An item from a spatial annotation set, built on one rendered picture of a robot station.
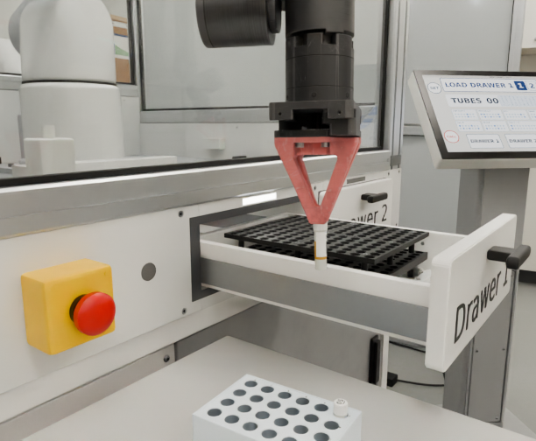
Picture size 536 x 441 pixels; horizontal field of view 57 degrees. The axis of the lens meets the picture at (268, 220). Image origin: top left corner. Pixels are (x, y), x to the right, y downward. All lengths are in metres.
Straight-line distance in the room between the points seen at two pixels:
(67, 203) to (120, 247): 0.08
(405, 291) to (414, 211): 1.84
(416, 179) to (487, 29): 0.67
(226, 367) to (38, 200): 0.29
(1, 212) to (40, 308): 0.09
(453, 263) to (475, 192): 1.07
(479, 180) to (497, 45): 0.88
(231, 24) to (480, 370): 1.44
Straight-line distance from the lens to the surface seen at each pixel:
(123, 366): 0.62
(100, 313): 0.48
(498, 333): 1.68
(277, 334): 0.86
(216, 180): 0.66
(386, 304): 0.52
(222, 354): 0.64
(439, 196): 2.30
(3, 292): 0.51
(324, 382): 0.59
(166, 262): 0.62
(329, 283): 0.54
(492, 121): 1.48
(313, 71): 0.40
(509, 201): 1.57
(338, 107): 0.37
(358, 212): 0.98
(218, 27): 0.43
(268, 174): 0.74
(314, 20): 0.41
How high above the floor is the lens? 1.05
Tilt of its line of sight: 11 degrees down
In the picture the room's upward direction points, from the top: straight up
